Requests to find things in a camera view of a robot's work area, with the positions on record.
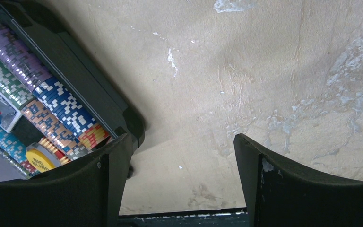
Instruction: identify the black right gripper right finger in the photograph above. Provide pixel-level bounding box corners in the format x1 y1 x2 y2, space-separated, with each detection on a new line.
233 134 363 227

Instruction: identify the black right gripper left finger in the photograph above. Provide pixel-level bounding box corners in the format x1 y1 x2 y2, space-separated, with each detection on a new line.
0 134 133 227

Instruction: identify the yellow round button chip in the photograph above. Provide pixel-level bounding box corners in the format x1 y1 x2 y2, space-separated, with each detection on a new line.
26 149 55 172

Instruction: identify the clear round button chip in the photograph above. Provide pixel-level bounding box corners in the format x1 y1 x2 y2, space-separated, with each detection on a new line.
26 143 61 172

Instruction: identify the black poker set case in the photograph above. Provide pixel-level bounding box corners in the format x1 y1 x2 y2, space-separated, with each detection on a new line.
0 0 145 175

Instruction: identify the blue playing card deck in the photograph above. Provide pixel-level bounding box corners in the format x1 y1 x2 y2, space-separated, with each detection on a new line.
0 93 22 133

